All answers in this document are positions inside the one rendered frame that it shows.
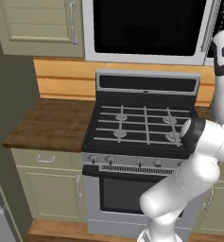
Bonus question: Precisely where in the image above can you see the black oven door handle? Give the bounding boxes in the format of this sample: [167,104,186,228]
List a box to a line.
[81,164,178,183]

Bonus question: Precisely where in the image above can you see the grey microwave door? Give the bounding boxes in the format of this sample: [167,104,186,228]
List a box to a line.
[199,0,223,55]

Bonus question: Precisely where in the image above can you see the black oven door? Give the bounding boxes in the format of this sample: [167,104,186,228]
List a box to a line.
[83,173,193,235]

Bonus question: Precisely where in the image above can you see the green drawer front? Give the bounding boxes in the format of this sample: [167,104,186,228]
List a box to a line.
[10,148,83,171]

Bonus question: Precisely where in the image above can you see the silver drawer handle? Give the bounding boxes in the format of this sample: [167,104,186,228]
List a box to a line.
[36,154,57,164]

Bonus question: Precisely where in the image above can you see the grey fridge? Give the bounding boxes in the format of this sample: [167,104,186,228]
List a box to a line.
[0,162,23,242]

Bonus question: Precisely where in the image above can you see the silver base cupboard handle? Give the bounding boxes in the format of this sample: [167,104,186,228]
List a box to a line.
[201,187,215,211]
[76,174,84,199]

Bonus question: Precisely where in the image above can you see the black and grey gas stove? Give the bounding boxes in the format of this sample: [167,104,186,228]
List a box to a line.
[80,69,206,242]

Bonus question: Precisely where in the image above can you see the silver wall cupboard handle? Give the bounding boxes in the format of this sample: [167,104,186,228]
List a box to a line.
[69,0,79,48]

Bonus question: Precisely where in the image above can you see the grey microwave oven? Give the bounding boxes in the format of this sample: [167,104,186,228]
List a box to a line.
[81,0,224,67]

